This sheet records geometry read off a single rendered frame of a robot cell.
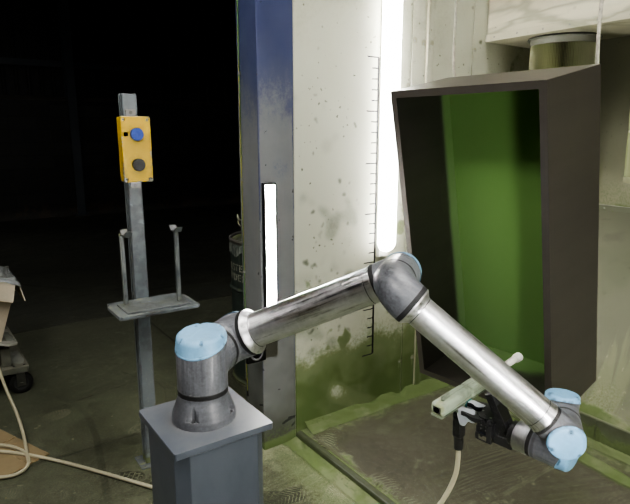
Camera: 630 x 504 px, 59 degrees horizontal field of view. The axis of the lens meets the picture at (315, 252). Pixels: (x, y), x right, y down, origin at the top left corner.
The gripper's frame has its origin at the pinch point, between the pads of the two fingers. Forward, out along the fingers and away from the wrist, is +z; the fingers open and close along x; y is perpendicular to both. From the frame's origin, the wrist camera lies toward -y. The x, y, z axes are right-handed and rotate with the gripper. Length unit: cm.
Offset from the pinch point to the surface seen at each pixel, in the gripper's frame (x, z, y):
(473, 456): 60, 28, 67
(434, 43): 117, 93, -116
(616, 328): 142, 0, 24
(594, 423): 112, -4, 61
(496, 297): 74, 29, -6
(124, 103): -33, 135, -95
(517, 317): 74, 19, 1
